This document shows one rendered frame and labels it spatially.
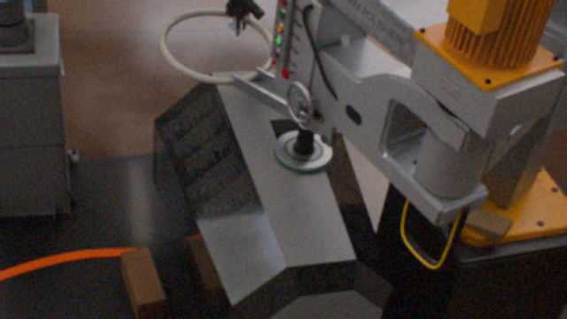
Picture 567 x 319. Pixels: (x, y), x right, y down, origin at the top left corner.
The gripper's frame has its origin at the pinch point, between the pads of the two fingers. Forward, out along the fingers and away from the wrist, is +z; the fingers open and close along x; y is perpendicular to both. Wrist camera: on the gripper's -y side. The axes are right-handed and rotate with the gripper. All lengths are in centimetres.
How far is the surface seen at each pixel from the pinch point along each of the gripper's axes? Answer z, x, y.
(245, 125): 0, 53, -31
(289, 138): -4, 54, -49
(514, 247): 4, 51, -141
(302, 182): -3, 70, -63
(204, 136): 9, 59, -16
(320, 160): -5, 59, -65
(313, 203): -3, 78, -71
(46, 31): 1, 48, 68
